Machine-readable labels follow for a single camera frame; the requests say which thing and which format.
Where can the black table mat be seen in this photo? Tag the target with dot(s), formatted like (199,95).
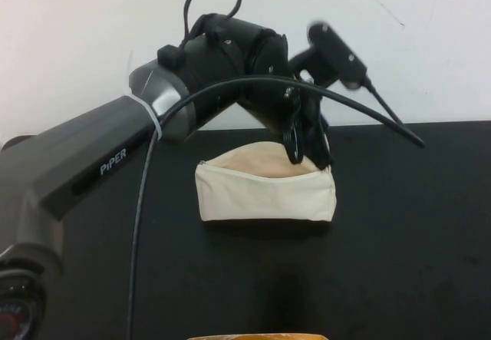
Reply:
(383,240)

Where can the cream canvas pencil case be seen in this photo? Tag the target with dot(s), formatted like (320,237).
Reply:
(264,198)

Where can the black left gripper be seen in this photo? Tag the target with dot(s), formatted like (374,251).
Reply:
(272,106)

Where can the white zip tie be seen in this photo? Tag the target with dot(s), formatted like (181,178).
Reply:
(151,119)

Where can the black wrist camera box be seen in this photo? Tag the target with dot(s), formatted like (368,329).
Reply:
(330,54)

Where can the black left Piper robot arm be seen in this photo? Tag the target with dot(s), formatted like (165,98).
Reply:
(76,156)

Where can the orange yellow curved object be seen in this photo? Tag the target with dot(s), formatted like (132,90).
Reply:
(253,337)

